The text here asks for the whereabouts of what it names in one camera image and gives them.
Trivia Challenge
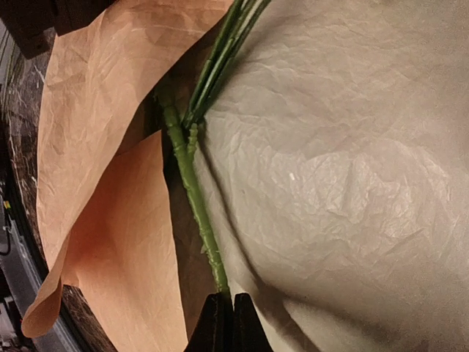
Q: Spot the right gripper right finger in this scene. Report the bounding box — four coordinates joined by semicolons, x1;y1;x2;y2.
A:
233;293;273;352

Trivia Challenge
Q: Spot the green leafy fake flower bunch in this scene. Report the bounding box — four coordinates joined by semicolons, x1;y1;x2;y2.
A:
182;0;270;128

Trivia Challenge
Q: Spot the beige pink wrapping paper sheet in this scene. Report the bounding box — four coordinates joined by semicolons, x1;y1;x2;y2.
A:
21;0;469;352

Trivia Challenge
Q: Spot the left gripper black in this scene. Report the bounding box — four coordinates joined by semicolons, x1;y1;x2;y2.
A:
1;0;110;59

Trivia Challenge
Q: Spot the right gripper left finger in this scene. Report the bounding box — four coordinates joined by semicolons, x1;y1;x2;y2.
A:
186;293;233;352

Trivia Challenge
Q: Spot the white rose fake flower stem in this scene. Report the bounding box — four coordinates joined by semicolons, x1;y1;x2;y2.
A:
155;87;231;298

